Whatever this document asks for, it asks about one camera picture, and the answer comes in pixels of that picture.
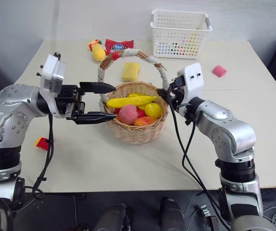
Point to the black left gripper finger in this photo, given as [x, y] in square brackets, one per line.
[93, 118]
[95, 87]

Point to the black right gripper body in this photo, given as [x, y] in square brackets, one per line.
[177, 90]

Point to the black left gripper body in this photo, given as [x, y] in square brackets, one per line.
[66, 101]

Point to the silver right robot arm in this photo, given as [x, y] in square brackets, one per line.
[224, 125]

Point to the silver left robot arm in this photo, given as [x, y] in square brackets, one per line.
[15, 101]

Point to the white perforated plastic basket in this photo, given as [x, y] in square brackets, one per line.
[178, 31]

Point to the yellow toy lemon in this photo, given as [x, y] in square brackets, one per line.
[153, 110]

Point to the red toy apple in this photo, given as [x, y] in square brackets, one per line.
[141, 113]

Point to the orange toy mango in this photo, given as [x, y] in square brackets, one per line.
[145, 121]

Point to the pink toy peach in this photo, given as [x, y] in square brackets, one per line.
[127, 115]

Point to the yellow pear toy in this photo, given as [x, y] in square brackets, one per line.
[98, 53]

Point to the yellow toy banana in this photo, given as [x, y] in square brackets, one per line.
[128, 101]

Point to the yellow sponge block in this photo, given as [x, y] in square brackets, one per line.
[130, 71]

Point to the small colourful toy box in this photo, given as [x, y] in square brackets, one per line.
[93, 43]

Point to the pink foam block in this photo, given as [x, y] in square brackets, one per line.
[219, 71]

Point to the red snack packet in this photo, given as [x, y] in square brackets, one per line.
[118, 45]

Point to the red and yellow block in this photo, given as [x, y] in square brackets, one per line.
[41, 143]

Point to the dark rounded shape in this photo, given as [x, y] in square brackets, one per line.
[172, 215]
[112, 219]

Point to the small metal connector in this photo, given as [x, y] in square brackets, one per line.
[206, 213]

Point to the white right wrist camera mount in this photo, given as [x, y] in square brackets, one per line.
[193, 79]

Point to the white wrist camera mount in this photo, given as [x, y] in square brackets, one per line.
[49, 67]
[193, 79]

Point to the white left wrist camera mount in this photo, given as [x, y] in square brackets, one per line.
[49, 67]

